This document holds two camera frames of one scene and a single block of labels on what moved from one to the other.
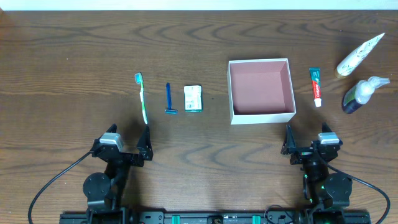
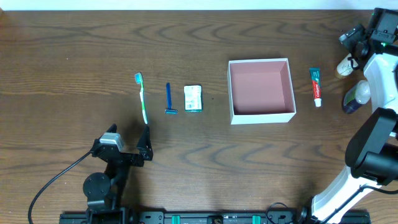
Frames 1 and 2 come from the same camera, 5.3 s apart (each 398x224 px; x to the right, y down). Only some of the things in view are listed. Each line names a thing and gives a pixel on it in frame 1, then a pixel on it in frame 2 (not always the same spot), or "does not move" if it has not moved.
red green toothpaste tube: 315,78 does not move
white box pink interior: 260,91 does not move
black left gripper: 125,157 does not move
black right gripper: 306,152 to 351,38
